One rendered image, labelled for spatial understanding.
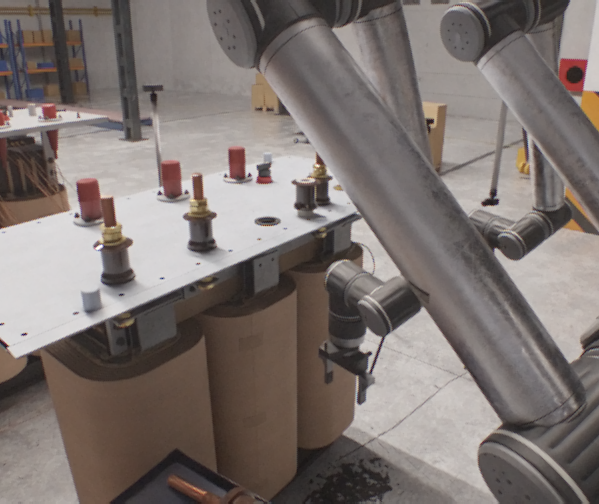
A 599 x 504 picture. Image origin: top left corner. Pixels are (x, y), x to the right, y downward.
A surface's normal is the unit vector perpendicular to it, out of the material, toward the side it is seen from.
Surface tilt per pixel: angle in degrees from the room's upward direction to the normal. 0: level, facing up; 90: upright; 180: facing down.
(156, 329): 90
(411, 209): 70
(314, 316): 90
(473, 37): 111
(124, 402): 90
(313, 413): 90
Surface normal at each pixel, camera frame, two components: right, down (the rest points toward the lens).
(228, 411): -0.15, 0.37
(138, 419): 0.43, 0.34
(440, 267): -0.33, 0.08
